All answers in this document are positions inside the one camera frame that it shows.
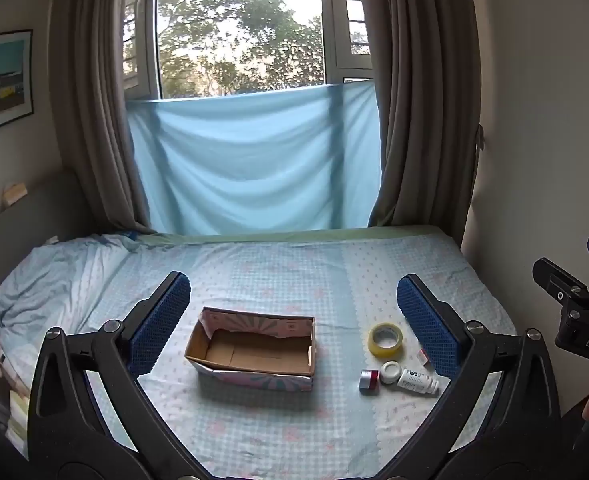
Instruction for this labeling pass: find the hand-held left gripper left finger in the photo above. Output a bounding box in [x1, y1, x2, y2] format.
[27, 271, 195, 478]

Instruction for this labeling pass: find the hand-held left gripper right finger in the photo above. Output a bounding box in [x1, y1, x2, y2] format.
[395, 273, 561, 478]

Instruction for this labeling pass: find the clear tape roll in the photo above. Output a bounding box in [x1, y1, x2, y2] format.
[369, 322, 406, 359]

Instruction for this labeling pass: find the large white pill bottle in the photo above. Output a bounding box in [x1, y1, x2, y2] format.
[397, 367, 440, 397]

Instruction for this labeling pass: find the small red silver can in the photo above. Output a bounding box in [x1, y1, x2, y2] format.
[359, 368, 380, 395]

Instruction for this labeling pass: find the cardboard box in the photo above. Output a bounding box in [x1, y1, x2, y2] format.
[184, 306, 318, 392]

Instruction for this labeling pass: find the light blue quilt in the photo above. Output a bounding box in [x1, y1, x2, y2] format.
[0, 232, 150, 356]

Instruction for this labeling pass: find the pale folded bedding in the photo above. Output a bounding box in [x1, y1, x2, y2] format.
[0, 337, 31, 461]

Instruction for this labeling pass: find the light blue hanging cloth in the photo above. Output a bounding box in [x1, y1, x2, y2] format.
[126, 82, 383, 236]

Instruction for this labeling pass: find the small beige box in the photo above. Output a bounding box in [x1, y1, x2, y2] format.
[3, 181, 29, 207]

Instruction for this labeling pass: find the brown curtain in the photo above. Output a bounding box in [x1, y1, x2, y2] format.
[355, 0, 485, 248]
[48, 0, 160, 233]

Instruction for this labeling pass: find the window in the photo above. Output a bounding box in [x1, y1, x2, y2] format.
[122, 0, 375, 101]

